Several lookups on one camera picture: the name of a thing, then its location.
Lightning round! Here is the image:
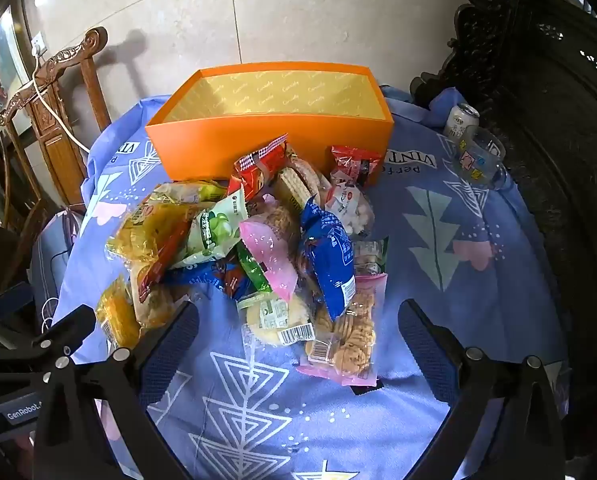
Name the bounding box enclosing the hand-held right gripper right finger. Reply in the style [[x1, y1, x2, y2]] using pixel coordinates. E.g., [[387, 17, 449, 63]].
[[397, 299, 565, 480]]

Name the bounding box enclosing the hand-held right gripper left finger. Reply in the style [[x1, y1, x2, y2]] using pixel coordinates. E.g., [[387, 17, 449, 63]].
[[32, 301, 200, 480]]

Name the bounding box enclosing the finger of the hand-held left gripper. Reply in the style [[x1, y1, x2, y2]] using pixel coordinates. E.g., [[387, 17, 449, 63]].
[[0, 304, 98, 363]]

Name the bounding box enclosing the pile of snack packets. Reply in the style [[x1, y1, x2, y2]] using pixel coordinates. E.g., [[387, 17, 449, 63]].
[[96, 135, 390, 387]]

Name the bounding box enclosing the orange cardboard box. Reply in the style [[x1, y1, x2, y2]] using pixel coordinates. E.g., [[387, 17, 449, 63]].
[[145, 62, 394, 187]]

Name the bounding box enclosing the pale grey bag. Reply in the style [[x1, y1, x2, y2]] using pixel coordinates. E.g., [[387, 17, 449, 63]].
[[30, 210, 85, 332]]

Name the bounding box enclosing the blue printed tablecloth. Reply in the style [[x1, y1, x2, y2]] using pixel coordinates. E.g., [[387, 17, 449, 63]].
[[53, 85, 579, 480]]

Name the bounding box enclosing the clear printed glass cup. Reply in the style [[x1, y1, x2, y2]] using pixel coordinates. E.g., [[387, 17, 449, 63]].
[[453, 125, 507, 191]]

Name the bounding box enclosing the carved wooden chair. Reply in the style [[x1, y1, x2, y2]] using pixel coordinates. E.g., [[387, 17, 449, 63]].
[[0, 27, 112, 207]]

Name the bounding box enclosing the white drink can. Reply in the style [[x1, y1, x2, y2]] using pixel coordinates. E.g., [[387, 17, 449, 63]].
[[443, 102, 480, 139]]

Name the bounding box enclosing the white cable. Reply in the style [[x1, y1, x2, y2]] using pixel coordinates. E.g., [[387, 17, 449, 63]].
[[31, 47, 92, 154]]

